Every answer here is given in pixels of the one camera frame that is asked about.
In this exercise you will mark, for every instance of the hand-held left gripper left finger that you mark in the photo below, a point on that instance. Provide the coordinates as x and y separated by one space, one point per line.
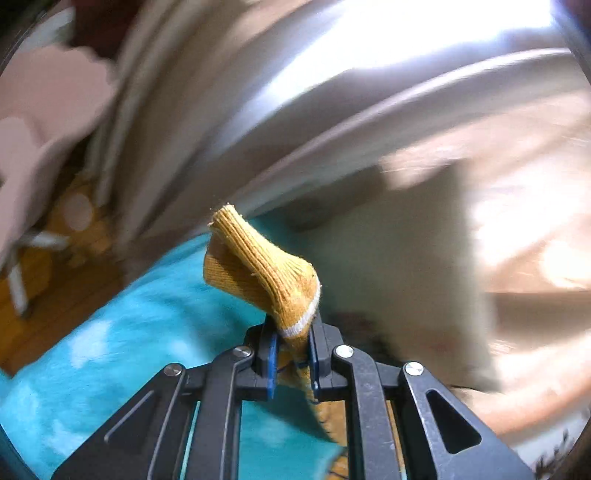
272 369

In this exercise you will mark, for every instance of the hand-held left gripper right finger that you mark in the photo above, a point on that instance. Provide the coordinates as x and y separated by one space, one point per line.
314 364

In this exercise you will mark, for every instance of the mustard striped small sweater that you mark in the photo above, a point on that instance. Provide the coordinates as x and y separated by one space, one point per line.
263 277

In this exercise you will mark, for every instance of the teal cartoon printed blanket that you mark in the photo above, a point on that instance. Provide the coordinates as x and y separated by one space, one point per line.
138 323

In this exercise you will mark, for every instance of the white metal frame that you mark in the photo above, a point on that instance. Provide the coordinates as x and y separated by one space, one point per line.
21 281

